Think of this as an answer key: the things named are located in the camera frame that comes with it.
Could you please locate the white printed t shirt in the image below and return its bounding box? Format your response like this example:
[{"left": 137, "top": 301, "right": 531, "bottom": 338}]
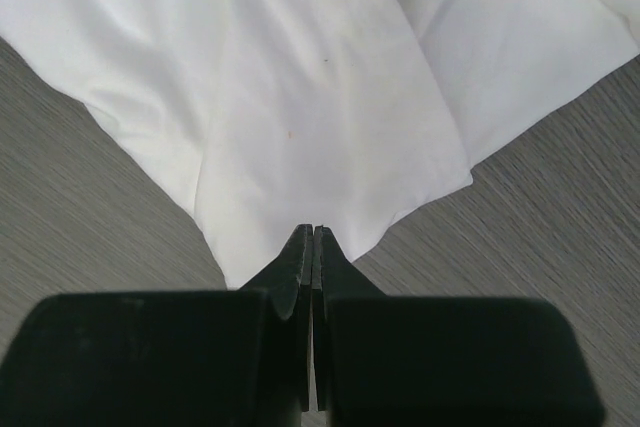
[{"left": 1, "top": 0, "right": 639, "bottom": 288}]

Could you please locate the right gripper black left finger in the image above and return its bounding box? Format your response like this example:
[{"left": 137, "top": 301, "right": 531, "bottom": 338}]
[{"left": 1, "top": 225, "right": 313, "bottom": 426}]

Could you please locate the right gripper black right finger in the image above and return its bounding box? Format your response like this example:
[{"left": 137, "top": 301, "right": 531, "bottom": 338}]
[{"left": 312, "top": 227, "right": 605, "bottom": 426}]

